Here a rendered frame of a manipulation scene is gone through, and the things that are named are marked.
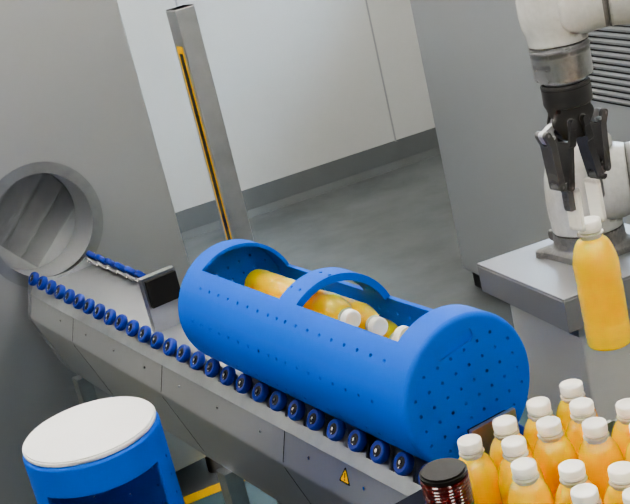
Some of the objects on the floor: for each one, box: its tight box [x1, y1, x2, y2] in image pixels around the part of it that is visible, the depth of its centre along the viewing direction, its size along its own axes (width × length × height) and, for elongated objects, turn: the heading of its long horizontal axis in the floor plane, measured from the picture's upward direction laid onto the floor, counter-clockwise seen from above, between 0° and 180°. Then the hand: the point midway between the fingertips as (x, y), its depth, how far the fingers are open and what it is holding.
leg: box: [72, 375, 98, 404], centre depth 406 cm, size 6×6×63 cm
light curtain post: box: [166, 5, 254, 242], centre depth 362 cm, size 6×6×170 cm
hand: (585, 205), depth 196 cm, fingers closed on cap, 4 cm apart
